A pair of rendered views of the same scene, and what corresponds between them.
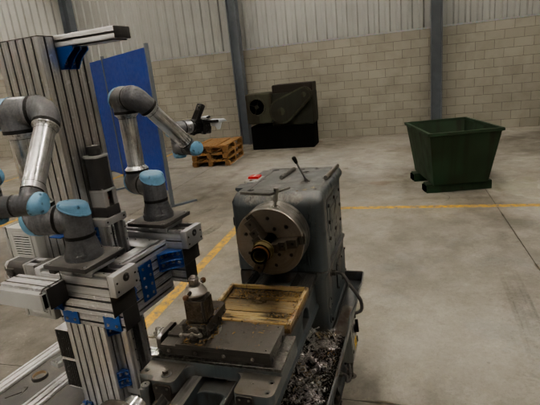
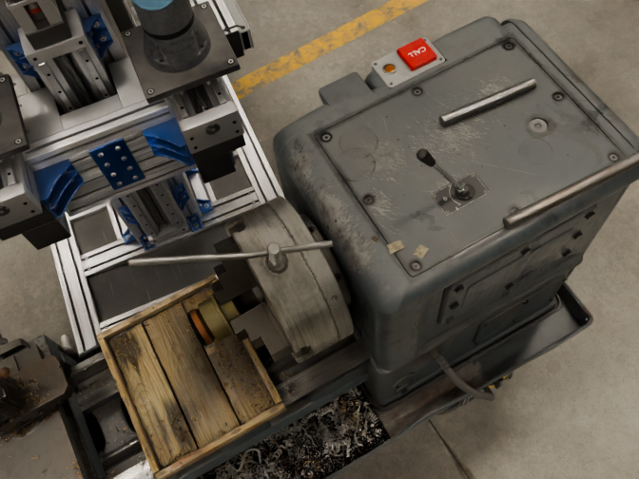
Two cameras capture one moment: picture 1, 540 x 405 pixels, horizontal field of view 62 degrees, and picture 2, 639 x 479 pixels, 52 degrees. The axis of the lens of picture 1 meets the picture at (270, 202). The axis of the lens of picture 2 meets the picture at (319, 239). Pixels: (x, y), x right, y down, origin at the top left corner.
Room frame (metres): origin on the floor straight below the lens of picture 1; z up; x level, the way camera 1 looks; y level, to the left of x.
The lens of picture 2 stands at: (1.63, -0.47, 2.30)
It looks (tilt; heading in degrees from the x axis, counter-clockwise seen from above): 63 degrees down; 50
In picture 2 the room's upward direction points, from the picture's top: 9 degrees counter-clockwise
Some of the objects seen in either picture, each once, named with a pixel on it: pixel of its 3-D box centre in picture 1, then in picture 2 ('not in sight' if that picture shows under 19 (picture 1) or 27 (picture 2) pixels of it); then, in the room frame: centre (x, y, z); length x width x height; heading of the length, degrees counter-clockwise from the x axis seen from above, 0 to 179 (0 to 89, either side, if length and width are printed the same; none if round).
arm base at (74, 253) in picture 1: (82, 244); not in sight; (1.72, 0.77, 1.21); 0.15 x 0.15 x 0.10
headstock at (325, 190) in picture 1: (292, 214); (445, 190); (2.30, -0.11, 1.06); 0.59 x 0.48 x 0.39; 161
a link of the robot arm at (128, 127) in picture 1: (132, 141); not in sight; (2.26, 0.65, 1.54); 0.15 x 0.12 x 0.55; 44
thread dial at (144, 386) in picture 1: (148, 395); not in sight; (1.24, 0.46, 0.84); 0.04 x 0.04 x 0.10; 71
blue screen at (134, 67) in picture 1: (115, 124); not in sight; (8.23, 2.62, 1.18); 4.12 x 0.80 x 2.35; 35
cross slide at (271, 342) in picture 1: (218, 339); (27, 438); (1.35, 0.22, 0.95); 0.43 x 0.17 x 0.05; 71
